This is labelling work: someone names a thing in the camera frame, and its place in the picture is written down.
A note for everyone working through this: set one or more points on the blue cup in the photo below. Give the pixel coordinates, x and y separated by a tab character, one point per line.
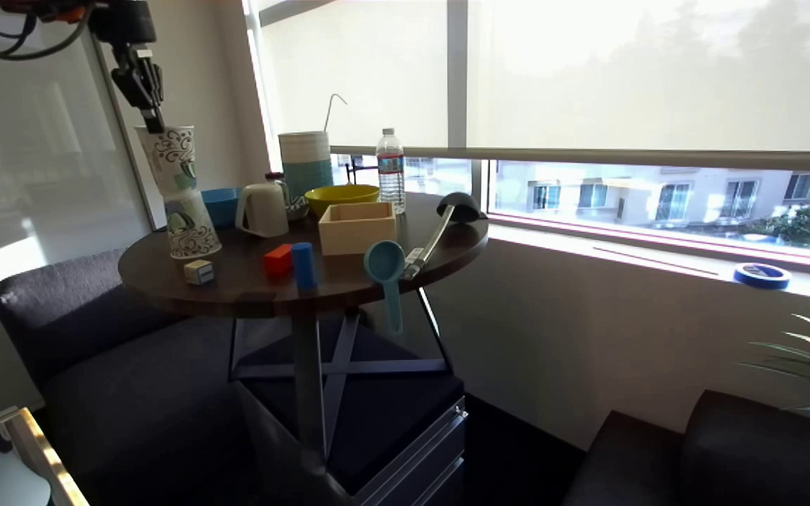
305	269

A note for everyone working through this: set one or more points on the teal plastic scoop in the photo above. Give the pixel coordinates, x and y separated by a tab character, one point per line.
384	260

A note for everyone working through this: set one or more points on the light wooden box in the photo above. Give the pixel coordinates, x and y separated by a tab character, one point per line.
356	235

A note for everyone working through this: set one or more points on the dark fabric sofa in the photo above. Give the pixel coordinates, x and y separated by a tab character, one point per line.
125	394

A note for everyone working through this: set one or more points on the yellow bowl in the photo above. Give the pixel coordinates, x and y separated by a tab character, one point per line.
342	199

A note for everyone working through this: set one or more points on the white mug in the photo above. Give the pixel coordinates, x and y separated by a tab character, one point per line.
265	211

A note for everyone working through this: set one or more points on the whiteboard with metal frame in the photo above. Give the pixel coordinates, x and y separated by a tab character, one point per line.
50	142

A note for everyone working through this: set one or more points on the white and teal canister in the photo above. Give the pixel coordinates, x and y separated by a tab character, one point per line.
305	169

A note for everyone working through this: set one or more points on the patterned paper cup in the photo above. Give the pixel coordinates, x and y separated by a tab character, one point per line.
170	159
194	235

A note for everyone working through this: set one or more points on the thin bent rod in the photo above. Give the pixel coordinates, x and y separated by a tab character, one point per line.
334	103

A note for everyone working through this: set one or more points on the blue-grey metal cross frame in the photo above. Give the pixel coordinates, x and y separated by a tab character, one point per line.
343	367

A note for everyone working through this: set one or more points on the red block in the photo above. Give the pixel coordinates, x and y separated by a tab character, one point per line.
276	262

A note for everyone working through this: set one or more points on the white roller blind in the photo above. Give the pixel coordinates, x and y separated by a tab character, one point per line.
359	73
660	73

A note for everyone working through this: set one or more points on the blue tape roll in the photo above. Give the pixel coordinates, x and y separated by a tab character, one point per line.
760	277

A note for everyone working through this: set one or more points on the blue plastic bowl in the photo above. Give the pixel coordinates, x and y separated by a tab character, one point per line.
223	206

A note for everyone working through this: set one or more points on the pale yellow cube block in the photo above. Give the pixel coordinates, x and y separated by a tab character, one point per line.
199	273

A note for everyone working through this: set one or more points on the dark table pedestal leg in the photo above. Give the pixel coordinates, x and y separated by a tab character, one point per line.
308	384

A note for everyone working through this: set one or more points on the clear plastic water bottle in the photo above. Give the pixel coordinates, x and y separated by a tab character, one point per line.
390	172

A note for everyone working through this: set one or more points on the wooden framed board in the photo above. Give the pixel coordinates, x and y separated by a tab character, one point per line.
41	453

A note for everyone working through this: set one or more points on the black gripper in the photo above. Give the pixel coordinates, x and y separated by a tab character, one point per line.
125	21

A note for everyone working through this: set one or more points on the black leather armchair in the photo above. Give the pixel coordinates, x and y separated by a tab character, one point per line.
732	460

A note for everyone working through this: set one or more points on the white window mullion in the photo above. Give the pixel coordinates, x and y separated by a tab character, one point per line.
457	95

